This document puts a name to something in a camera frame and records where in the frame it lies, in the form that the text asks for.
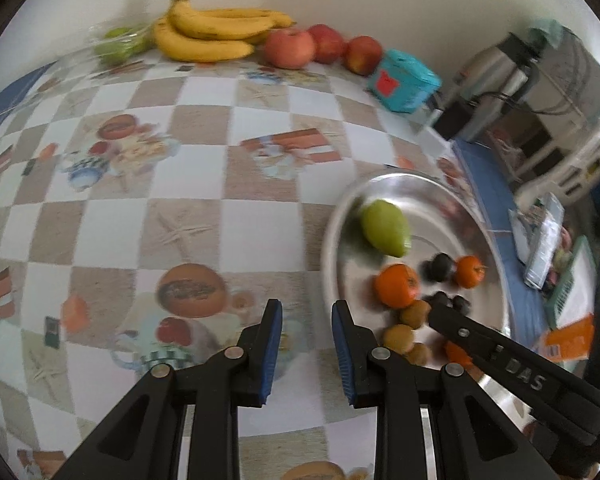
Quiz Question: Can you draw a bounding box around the orange tangerine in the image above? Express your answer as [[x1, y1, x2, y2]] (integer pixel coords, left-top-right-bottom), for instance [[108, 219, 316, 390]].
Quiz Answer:
[[375, 263, 422, 309], [454, 255, 487, 289], [444, 341, 473, 366]]

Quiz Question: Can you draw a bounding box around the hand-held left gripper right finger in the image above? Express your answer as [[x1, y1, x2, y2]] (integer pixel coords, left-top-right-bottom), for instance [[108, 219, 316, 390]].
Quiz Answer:
[[331, 300, 556, 480]]

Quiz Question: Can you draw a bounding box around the black cable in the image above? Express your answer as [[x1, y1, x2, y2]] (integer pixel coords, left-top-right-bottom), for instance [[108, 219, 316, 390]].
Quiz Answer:
[[472, 91, 581, 116]]

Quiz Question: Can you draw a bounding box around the pale blue phone stand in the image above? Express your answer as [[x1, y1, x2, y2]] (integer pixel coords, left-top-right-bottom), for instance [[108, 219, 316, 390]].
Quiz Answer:
[[507, 205, 536, 266]]

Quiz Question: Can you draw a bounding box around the green mango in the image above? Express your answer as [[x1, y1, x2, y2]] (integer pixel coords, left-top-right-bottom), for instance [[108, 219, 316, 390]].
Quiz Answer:
[[361, 199, 412, 258]]

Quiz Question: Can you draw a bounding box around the pink apple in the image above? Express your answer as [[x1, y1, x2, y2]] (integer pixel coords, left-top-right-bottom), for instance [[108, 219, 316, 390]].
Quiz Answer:
[[264, 27, 316, 70]]

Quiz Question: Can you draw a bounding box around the smartphone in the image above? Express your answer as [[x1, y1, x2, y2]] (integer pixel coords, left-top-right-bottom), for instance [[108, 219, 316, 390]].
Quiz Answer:
[[522, 192, 566, 288]]

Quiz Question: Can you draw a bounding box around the orange packet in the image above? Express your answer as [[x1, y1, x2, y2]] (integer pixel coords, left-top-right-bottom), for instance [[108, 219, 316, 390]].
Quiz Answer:
[[532, 312, 596, 373]]

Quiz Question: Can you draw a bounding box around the steel thermos jug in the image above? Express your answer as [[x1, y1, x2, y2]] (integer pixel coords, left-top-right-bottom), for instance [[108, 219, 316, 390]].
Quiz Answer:
[[442, 32, 541, 143]]

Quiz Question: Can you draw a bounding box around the pastel fabric pile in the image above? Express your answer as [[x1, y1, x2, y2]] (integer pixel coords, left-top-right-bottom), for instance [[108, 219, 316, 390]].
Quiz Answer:
[[552, 225, 578, 286]]

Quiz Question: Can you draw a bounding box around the clear bag of green jujubes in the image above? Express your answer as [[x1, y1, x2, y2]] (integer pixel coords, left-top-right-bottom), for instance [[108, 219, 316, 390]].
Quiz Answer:
[[87, 22, 156, 68]]

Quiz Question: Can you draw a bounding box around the teal box with red label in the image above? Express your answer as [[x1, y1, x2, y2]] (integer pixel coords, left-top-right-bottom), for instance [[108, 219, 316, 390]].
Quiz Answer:
[[366, 49, 442, 114]]

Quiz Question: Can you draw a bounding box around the green calculator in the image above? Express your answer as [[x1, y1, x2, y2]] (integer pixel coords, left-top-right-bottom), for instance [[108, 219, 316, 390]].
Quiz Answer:
[[545, 235, 598, 331]]

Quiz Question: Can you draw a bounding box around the black power adapter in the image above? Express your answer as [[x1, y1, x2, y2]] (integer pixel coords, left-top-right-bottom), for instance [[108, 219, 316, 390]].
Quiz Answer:
[[432, 100, 481, 141]]

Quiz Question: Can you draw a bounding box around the yellow banana bunch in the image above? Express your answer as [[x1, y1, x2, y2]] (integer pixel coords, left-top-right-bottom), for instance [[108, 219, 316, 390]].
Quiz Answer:
[[152, 0, 297, 63]]

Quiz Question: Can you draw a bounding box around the round steel basin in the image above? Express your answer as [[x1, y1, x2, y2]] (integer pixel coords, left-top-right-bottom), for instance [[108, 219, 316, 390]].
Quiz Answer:
[[321, 172, 536, 426]]

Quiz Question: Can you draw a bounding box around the red apple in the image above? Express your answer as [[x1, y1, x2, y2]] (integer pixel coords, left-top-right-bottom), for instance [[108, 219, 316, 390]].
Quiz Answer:
[[306, 24, 346, 64], [342, 35, 384, 76]]

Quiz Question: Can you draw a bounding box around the white plastic basket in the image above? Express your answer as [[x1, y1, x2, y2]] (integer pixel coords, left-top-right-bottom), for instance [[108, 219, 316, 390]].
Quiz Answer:
[[515, 110, 600, 211]]

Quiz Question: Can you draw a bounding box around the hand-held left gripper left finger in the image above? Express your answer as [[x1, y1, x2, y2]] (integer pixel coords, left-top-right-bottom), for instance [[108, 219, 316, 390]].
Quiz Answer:
[[55, 299, 284, 480]]

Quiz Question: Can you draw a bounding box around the white adapter stand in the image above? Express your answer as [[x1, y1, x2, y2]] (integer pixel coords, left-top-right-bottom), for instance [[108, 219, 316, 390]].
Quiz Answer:
[[412, 105, 443, 133]]

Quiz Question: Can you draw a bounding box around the checkered printed tablecloth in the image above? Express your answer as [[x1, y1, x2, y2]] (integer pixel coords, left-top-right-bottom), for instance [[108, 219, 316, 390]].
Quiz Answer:
[[0, 57, 596, 480]]

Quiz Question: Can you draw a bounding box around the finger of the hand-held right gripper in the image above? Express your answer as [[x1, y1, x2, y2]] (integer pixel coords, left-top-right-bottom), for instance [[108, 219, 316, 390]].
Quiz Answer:
[[427, 306, 506, 368]]

